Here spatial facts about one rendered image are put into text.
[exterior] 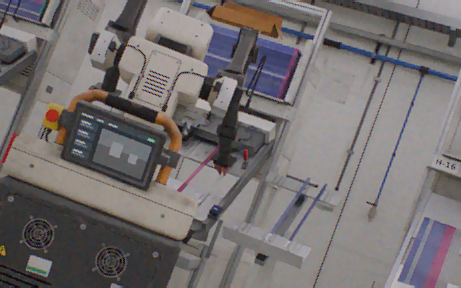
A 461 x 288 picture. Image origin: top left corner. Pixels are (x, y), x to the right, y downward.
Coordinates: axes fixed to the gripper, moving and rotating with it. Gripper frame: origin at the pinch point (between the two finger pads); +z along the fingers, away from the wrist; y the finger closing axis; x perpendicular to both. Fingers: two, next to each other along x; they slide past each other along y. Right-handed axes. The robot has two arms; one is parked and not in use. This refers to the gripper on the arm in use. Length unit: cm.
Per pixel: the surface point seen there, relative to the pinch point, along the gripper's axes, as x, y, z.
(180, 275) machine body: 30, 3, 41
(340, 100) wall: -180, -3, 59
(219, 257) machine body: 18.2, -10.1, 32.2
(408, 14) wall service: -209, -29, -3
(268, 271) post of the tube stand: 30, -38, 15
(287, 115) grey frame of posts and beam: -43.5, -12.0, -11.4
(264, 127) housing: -34.9, -4.2, -6.5
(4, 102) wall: -124, 251, 120
